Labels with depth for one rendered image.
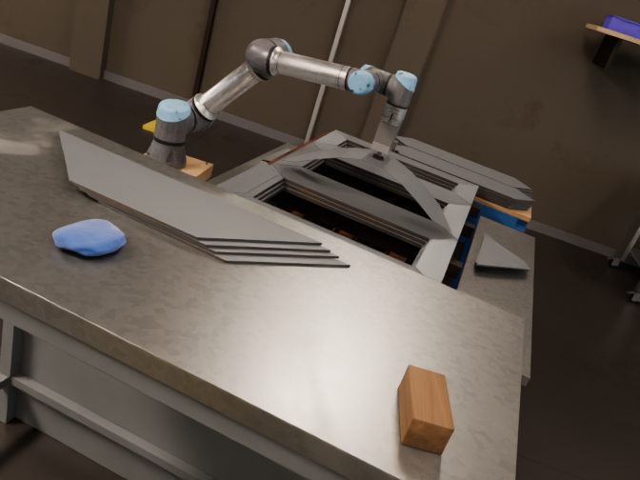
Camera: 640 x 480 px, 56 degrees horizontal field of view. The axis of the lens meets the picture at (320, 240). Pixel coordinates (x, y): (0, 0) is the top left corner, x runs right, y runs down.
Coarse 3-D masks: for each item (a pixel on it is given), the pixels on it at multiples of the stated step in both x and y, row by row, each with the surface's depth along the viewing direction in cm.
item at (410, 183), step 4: (408, 176) 211; (412, 176) 214; (404, 180) 205; (408, 180) 208; (412, 180) 212; (416, 180) 215; (404, 184) 203; (408, 184) 205; (412, 184) 209; (416, 184) 212; (420, 184) 215; (408, 188) 203; (412, 188) 207; (416, 188) 209; (420, 188) 212; (424, 188) 215; (412, 192) 203; (416, 192) 206; (420, 192) 209; (412, 196) 201; (416, 196) 204; (416, 200) 201
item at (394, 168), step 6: (390, 162) 211; (396, 162) 215; (384, 168) 202; (390, 168) 206; (396, 168) 210; (402, 168) 214; (390, 174) 201; (396, 174) 205; (402, 174) 208; (402, 180) 204
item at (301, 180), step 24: (288, 168) 225; (312, 168) 241; (336, 168) 253; (408, 168) 278; (264, 192) 200; (312, 192) 213; (336, 192) 217; (360, 192) 224; (408, 192) 247; (360, 216) 209; (384, 216) 210; (408, 216) 217; (408, 240) 205; (456, 240) 210
